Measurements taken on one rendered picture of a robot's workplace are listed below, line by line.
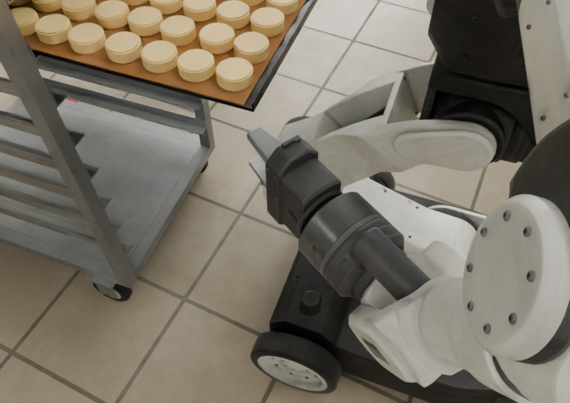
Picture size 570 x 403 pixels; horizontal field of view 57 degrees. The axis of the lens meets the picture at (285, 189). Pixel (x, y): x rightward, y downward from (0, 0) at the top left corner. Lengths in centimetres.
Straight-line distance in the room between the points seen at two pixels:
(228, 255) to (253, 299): 15
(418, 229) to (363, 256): 62
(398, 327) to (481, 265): 16
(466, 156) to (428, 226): 33
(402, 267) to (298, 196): 13
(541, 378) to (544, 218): 8
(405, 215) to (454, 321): 74
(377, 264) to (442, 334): 11
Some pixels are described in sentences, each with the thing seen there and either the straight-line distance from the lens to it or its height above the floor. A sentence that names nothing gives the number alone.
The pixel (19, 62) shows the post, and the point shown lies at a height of 78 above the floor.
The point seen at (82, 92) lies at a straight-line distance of 161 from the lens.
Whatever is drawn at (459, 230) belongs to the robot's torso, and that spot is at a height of 35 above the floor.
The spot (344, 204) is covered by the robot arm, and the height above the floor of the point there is 82.
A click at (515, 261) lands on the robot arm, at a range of 26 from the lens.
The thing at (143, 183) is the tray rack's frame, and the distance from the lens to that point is 144.
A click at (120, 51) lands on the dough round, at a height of 79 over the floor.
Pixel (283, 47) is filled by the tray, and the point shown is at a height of 77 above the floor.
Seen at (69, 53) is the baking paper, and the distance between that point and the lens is 83.
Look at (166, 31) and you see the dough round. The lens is 79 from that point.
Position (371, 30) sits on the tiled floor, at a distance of 217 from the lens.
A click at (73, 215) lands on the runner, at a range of 119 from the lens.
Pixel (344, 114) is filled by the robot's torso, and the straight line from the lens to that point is 97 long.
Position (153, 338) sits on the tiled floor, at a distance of 138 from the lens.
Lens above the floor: 124
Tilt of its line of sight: 52 degrees down
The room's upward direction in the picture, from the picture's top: straight up
